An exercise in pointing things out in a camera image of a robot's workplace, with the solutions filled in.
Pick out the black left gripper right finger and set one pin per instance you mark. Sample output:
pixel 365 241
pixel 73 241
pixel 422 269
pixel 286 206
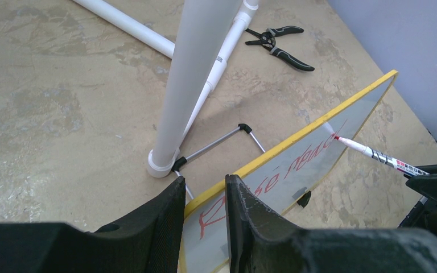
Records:
pixel 261 240

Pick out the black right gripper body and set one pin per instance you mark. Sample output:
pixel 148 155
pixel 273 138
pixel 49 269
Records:
pixel 433 222

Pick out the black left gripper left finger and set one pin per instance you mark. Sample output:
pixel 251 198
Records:
pixel 145 240

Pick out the white red whiteboard marker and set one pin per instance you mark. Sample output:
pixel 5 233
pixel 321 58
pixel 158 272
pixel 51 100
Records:
pixel 397 164

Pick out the yellow framed whiteboard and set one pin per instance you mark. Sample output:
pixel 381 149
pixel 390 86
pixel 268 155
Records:
pixel 279 177

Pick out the white PVC pipe frame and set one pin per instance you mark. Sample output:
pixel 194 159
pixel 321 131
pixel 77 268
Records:
pixel 207 35

